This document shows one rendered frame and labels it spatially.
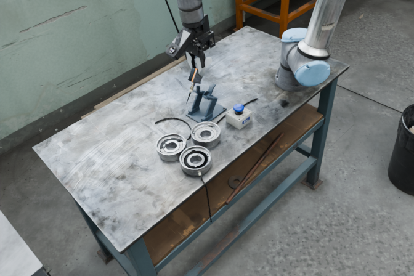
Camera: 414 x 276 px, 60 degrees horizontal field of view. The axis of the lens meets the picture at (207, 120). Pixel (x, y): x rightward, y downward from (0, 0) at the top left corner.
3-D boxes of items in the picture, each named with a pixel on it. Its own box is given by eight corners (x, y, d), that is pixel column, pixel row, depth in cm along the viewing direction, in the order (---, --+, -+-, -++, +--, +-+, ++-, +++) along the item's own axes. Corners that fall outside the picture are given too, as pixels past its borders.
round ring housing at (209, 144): (214, 153, 123) (213, 145, 121) (186, 146, 127) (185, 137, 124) (225, 133, 130) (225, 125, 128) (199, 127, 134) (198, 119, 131)
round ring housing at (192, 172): (178, 158, 123) (177, 150, 121) (207, 151, 125) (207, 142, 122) (184, 180, 116) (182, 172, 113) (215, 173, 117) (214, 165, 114)
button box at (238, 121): (239, 130, 131) (239, 120, 128) (225, 121, 135) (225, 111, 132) (254, 119, 135) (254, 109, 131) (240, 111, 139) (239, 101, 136)
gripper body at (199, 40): (216, 47, 121) (212, 15, 113) (198, 60, 117) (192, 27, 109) (200, 40, 125) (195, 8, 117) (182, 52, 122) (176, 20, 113)
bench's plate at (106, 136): (121, 255, 100) (119, 252, 99) (34, 151, 135) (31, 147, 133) (349, 68, 157) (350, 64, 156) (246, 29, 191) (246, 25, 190)
